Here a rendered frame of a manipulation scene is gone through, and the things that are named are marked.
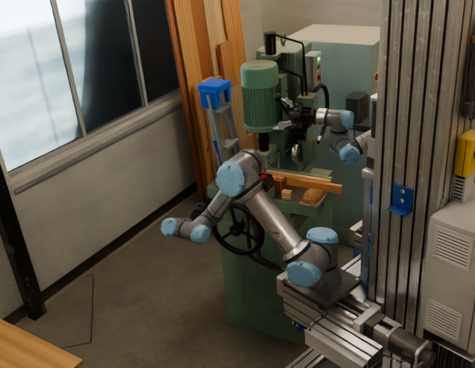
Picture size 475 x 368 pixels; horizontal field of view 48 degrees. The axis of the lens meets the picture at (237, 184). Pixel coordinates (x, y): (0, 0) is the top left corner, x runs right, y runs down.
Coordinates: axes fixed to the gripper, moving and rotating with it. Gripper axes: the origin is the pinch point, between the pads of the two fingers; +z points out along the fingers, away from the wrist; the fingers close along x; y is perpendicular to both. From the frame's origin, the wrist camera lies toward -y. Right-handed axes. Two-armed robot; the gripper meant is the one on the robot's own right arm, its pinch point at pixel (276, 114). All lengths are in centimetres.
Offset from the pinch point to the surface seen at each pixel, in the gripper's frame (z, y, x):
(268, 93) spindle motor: 5.8, 2.3, -8.8
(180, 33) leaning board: 125, -71, -88
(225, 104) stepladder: 76, -80, -40
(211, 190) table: 36, -26, 34
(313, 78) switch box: -3.9, -20.7, -31.0
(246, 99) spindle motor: 16.0, 2.0, -5.0
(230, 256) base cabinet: 28, -55, 61
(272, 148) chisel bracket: 9.4, -26.5, 6.7
